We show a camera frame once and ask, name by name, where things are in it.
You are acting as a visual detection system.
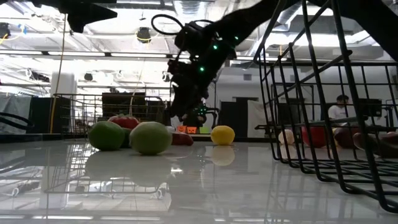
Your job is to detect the dark red chili pepper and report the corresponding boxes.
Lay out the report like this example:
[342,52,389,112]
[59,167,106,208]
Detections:
[170,132,195,147]

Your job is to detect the black ceiling device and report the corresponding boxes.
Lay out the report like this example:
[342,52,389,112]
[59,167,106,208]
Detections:
[136,27,152,44]

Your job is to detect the black wire basket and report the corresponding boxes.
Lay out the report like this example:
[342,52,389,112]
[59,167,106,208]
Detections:
[253,0,398,214]

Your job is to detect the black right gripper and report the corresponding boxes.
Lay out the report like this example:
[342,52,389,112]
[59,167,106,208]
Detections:
[167,40,233,121]

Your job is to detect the black shelf unit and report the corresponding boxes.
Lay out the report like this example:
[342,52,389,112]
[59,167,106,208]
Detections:
[101,92,147,122]

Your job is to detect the black workstation monitor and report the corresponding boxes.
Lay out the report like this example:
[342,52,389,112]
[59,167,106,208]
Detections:
[359,98,382,118]

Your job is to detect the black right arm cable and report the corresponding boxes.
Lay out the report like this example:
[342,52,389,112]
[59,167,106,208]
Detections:
[150,14,218,37]

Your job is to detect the yellow lemon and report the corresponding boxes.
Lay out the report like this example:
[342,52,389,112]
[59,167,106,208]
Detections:
[210,124,236,146]

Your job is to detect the dark purple plum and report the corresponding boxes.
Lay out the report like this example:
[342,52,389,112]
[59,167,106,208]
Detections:
[333,127,358,149]

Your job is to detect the green lime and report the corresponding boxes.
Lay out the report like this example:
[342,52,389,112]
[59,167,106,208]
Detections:
[129,121,174,156]
[88,120,126,152]

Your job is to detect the yellow cable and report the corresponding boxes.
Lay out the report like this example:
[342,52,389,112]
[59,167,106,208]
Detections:
[49,12,68,135]

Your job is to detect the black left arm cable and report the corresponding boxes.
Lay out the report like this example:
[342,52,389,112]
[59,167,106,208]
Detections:
[0,111,35,130]

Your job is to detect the silver wire basket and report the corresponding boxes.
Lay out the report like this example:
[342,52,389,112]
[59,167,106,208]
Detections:
[52,92,167,141]

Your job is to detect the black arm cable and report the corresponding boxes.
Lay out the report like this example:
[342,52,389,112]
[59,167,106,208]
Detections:
[150,14,218,37]
[0,111,35,130]

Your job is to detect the tall black cabinet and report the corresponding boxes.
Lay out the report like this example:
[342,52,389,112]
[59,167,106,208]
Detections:
[219,96,259,138]

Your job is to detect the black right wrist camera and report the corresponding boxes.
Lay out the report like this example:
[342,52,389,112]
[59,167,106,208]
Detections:
[174,21,206,54]

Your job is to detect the grey tarp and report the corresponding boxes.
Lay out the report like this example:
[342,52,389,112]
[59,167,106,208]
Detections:
[0,95,32,134]

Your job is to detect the white garlic bulb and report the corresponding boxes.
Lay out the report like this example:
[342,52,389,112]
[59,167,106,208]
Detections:
[278,129,295,146]

